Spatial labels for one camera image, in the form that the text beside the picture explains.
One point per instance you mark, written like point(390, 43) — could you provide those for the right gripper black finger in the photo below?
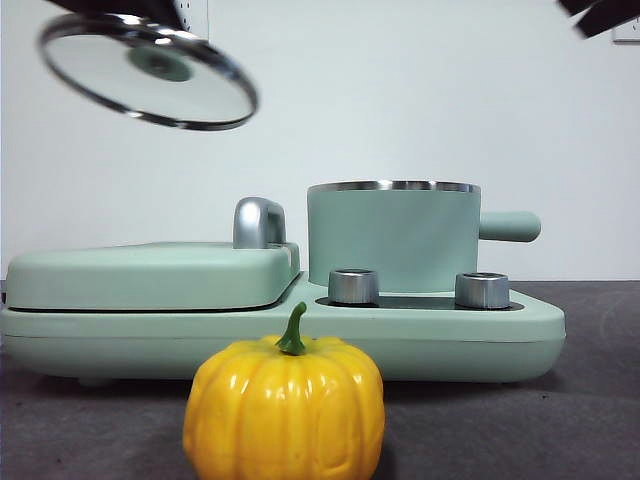
point(610, 17)
point(580, 5)

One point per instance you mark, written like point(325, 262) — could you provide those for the silver control knob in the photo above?
point(481, 291)
point(352, 287)

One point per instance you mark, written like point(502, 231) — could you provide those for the white wall socket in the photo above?
point(197, 20)
point(627, 34)

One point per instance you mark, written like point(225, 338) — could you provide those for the glass pot lid green knob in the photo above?
point(160, 64)

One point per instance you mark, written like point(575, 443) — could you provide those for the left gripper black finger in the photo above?
point(130, 10)

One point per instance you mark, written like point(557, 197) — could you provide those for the mint green griddle cover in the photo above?
point(150, 280)

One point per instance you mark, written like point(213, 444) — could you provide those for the yellow toy pumpkin green stem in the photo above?
point(280, 410)

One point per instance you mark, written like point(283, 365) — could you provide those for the mint green breakfast machine base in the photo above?
point(450, 345)

